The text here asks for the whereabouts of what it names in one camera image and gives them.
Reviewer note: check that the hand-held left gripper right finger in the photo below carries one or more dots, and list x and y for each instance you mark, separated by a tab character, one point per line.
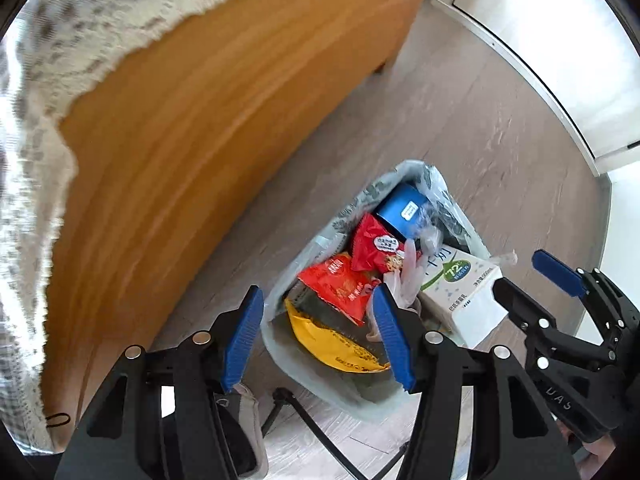
395	340

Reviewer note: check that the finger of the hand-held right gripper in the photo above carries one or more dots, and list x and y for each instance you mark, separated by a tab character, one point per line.
555	270
520	305

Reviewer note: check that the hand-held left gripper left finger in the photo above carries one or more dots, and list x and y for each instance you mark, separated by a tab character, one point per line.
245	335

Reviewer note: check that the white milk carton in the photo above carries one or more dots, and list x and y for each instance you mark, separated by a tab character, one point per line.
465	300

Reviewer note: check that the clear plastic bag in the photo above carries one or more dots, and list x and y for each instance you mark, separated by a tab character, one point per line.
412	270

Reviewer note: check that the yellow snack packet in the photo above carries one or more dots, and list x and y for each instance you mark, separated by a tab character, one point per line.
320	335

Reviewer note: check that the red cartoon snack packet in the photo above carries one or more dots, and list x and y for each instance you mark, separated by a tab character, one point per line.
367	245

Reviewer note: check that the blue cardboard box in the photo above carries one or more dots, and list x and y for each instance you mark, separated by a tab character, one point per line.
395	207

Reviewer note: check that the translucent plastic shopping bag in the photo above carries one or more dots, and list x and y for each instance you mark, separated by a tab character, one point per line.
442	195

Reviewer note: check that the person's right hand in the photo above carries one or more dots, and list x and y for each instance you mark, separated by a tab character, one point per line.
590	452

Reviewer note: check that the black tripod stand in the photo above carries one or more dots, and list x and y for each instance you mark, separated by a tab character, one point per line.
285	397

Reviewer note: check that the white wardrobe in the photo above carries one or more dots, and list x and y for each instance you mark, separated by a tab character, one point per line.
550	35

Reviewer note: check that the checked fringed blanket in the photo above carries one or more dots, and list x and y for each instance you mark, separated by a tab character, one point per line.
30	110

